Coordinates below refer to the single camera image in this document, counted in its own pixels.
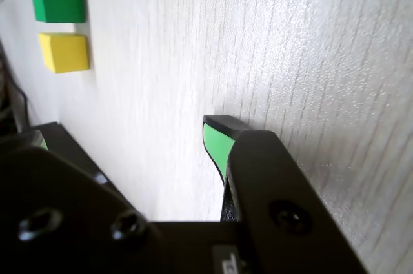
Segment green cube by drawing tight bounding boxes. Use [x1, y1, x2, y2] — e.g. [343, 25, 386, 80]
[29, 0, 87, 24]

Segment yellow cube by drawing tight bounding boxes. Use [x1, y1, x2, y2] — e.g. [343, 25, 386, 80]
[37, 32, 90, 74]

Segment thick black table cable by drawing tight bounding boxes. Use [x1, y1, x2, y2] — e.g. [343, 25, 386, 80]
[5, 67, 30, 128]

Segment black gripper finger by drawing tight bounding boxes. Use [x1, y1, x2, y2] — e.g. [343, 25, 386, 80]
[202, 114, 369, 274]
[0, 128, 168, 274]

